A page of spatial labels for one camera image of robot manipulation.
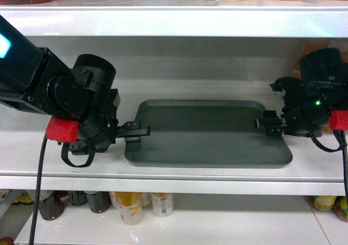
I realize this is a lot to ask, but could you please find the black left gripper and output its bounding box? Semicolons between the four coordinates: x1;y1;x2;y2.
69;89;150;154

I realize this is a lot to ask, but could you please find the dark sauce bottle middle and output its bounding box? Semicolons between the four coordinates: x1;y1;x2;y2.
67;191;88;206

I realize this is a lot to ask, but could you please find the red right wrist block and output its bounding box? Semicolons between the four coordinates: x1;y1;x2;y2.
328;110;348;131

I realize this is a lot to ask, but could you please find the dark soy sauce bottle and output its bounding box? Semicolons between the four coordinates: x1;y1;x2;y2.
39;190;65;221

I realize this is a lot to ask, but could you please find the white label drink bottle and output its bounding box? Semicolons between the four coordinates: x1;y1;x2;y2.
151;193;173;217

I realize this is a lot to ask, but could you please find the dark sauce bottle right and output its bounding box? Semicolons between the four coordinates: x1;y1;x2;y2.
84;191;111;213

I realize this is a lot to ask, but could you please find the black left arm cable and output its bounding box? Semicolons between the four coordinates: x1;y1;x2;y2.
28;132;48;245

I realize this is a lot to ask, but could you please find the yellow drink bottle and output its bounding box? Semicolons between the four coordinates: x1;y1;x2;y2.
116;192;143;225

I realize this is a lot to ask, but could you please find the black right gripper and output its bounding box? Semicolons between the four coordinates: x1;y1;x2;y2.
254;77;333;139

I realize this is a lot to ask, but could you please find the white metal store shelf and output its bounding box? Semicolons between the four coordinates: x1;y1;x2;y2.
1;0;347;244

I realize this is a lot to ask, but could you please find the yellow green can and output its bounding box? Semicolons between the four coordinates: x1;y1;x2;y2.
308;196;337;211

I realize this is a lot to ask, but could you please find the red wrist block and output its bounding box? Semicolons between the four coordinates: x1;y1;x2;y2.
46;117;79;143
328;110;348;131

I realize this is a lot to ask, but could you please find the red left wrist block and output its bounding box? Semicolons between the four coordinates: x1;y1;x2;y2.
46;117;79;143

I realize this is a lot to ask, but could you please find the grey rectangular serving tray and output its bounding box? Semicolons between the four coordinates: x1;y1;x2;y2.
125;99;293;168

